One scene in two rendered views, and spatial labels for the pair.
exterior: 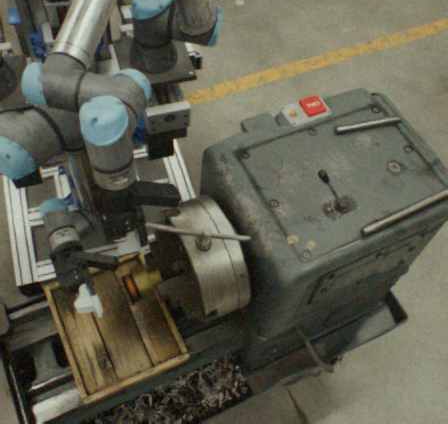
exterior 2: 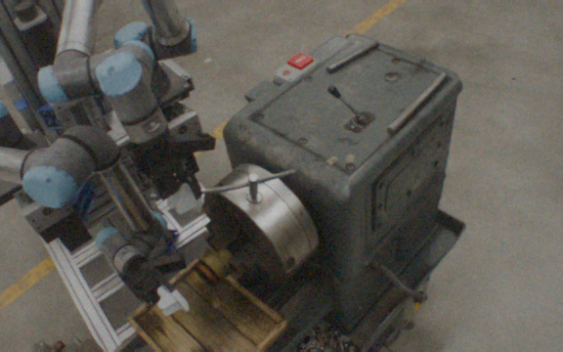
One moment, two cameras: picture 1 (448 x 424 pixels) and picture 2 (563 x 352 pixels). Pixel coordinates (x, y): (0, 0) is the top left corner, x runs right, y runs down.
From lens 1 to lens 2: 0.29 m
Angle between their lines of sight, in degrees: 11
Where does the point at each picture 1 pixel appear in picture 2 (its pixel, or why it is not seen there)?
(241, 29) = (218, 79)
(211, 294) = (281, 241)
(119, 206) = (161, 160)
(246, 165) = (264, 123)
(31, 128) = (62, 151)
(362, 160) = (362, 82)
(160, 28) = not seen: hidden behind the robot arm
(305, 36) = (274, 64)
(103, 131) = (121, 76)
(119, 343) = (216, 339)
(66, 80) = (76, 66)
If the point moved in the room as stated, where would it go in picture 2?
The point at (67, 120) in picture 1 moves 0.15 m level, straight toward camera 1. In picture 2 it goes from (91, 135) to (117, 166)
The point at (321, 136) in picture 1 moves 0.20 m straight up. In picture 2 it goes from (319, 79) to (313, 19)
